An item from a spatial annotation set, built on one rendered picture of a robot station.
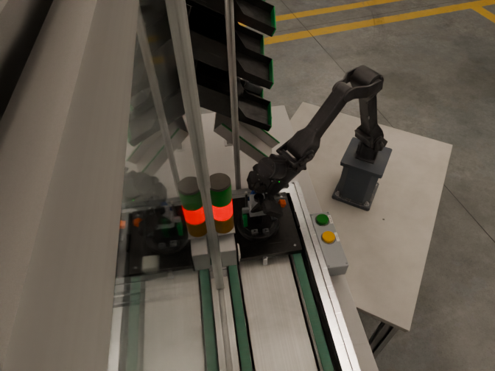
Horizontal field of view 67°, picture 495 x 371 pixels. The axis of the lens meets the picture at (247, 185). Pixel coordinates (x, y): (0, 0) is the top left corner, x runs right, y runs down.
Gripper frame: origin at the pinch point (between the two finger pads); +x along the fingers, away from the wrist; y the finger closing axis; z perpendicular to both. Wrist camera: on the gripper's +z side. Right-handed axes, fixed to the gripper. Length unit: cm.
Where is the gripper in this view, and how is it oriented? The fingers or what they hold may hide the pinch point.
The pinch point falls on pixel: (257, 199)
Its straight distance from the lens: 113.6
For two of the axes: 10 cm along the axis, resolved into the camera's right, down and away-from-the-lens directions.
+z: -8.0, -2.9, -5.3
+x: -5.8, 6.0, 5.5
